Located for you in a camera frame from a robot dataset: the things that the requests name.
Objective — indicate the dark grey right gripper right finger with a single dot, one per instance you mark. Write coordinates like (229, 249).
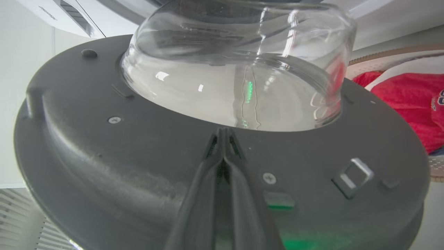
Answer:
(249, 211)

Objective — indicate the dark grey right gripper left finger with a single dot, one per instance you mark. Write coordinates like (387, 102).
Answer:
(194, 205)

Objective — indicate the grey washing machine door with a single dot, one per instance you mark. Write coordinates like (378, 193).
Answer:
(104, 156)

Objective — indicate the white slatted vent panel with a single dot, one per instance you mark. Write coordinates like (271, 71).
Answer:
(24, 222)

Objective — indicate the red garment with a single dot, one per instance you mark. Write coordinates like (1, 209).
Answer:
(409, 104)

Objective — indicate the white woven laundry basket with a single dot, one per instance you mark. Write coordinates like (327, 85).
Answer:
(381, 62)

